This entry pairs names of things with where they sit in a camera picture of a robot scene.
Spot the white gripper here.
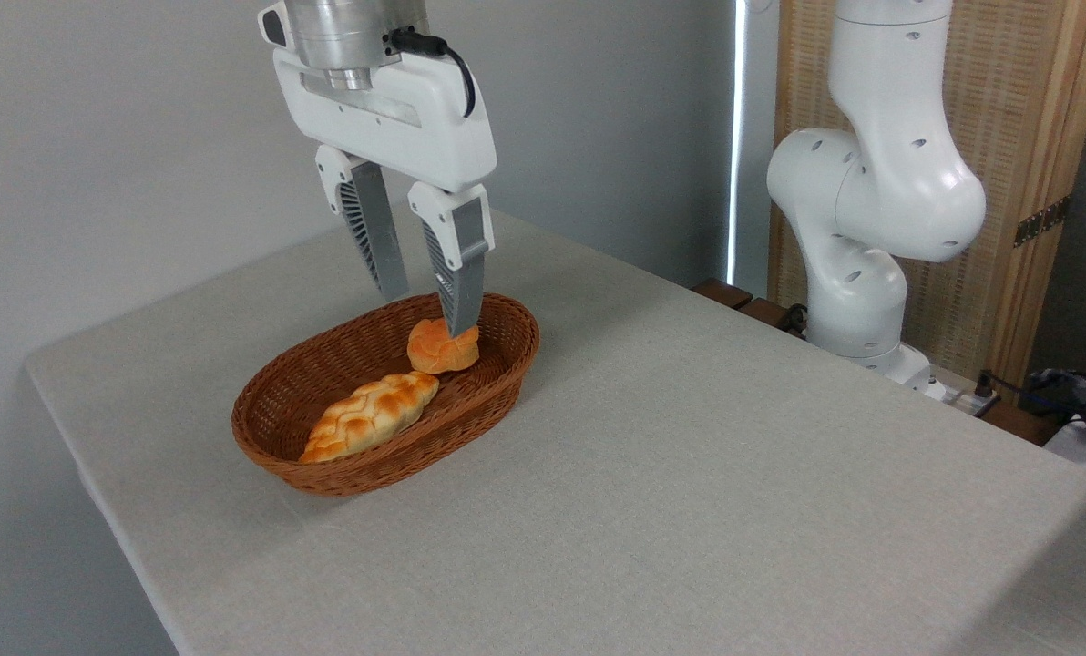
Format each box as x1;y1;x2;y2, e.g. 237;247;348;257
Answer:
272;47;499;339

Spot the round orange knotted bread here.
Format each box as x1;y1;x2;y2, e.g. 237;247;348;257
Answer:
406;317;481;375

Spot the brown wicker oval basket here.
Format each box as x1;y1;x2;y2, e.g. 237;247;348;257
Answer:
231;292;541;497

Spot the long braided bread loaf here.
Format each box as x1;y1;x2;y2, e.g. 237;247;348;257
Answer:
299;369;441;465

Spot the brown wooden block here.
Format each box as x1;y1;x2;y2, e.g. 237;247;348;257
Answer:
739;298;806;340
692;278;754;311
980;403;1065;447

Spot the grey tablecloth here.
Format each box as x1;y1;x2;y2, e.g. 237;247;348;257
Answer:
24;210;1086;656

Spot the white power strip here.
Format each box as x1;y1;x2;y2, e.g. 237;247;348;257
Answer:
924;375;1001;418

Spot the wooden woven folding screen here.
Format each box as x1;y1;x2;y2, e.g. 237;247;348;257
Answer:
768;0;1086;395

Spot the metal screen hinge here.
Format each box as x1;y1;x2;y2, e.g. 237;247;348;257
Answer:
1014;194;1071;249

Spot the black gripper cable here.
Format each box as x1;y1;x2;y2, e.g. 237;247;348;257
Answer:
390;27;477;119

